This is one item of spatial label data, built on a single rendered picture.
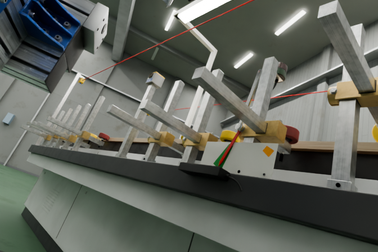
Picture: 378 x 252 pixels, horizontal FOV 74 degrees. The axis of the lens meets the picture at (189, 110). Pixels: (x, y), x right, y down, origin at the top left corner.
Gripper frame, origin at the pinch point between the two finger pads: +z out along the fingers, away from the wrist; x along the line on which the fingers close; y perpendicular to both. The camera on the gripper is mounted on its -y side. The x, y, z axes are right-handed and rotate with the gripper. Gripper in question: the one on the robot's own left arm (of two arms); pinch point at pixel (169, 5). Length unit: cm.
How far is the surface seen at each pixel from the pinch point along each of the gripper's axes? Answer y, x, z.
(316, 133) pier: -485, -423, -236
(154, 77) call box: -9.3, -42.0, 13.5
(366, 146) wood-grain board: -66, 39, 43
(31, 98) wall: 380, -1093, -147
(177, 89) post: -20.3, -20.3, 24.4
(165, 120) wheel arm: -15, 13, 52
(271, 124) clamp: -41, 31, 46
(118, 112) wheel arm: -1, -8, 50
